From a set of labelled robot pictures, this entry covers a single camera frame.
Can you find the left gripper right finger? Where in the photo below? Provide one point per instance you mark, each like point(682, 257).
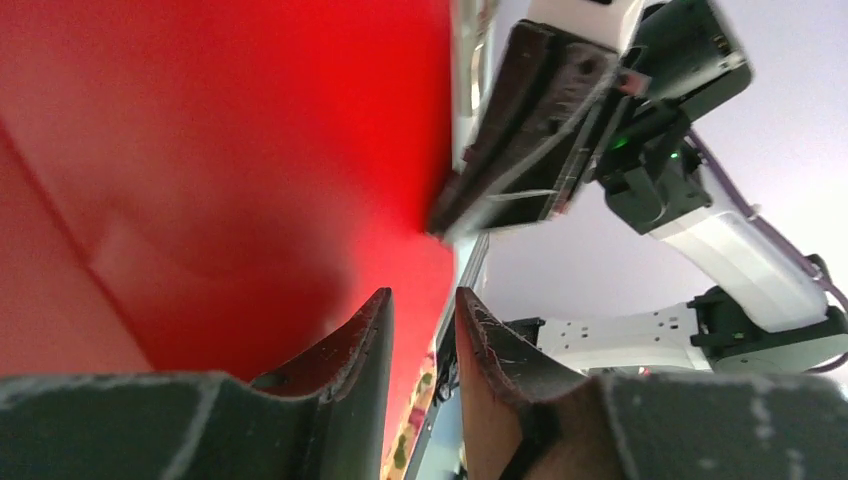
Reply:
point(525, 416)

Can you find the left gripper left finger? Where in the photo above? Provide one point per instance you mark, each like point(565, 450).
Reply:
point(318, 416)

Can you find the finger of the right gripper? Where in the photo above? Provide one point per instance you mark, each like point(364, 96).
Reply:
point(547, 80)

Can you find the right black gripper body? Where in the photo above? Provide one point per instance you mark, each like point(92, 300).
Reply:
point(693, 62)

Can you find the red box lid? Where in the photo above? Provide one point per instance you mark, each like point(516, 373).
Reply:
point(215, 185)

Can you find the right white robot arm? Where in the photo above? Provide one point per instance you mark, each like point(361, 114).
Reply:
point(608, 91)

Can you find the floral serving tray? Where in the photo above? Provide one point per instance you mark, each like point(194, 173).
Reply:
point(397, 462)

